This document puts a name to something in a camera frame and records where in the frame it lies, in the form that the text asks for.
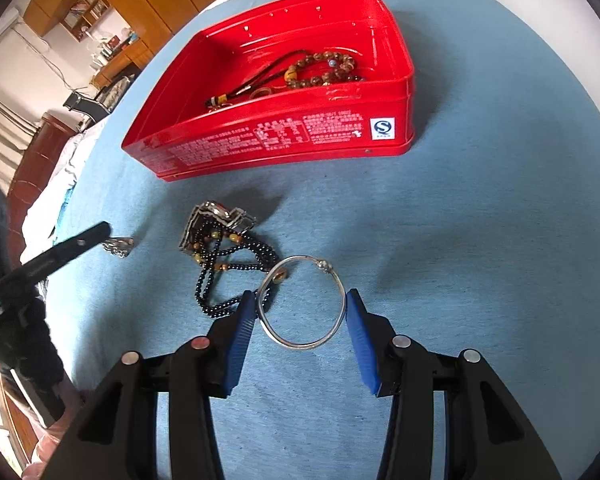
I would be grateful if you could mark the patterned cushion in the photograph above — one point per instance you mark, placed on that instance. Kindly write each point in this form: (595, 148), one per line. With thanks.
(117, 90)

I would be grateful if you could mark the black office chair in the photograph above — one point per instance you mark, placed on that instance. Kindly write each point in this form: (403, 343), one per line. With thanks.
(85, 105)

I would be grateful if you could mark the wooden wall cabinet bookshelf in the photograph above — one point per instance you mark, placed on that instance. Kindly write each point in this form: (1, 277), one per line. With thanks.
(65, 5)

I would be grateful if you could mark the striped curtain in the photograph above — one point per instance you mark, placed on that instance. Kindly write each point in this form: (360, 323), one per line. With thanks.
(0, 130)

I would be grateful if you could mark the white duvet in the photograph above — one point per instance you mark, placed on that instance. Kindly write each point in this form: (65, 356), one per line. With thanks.
(65, 175)

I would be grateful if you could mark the red tin box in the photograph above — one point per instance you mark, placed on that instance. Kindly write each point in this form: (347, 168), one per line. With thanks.
(290, 135)

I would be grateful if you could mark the brown wooden headboard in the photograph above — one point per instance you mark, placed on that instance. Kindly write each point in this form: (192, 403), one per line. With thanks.
(35, 160)

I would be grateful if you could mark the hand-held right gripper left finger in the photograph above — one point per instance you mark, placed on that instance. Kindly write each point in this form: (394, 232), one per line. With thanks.
(237, 345)

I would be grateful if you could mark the wooden desk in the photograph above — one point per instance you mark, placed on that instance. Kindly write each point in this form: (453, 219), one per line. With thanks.
(125, 62)

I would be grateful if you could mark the thin silver bangle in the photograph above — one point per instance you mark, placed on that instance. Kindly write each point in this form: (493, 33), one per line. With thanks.
(300, 344)

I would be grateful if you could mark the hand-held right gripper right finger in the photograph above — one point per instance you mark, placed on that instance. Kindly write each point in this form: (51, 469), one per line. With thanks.
(362, 345)

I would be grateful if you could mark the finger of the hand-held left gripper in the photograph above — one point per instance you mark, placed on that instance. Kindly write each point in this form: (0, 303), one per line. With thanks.
(70, 250)

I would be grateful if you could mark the silver flower brooch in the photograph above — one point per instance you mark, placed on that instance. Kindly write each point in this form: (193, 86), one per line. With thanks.
(119, 247)

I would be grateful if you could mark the white air conditioner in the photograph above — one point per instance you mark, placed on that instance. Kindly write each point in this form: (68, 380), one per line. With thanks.
(0, 30)

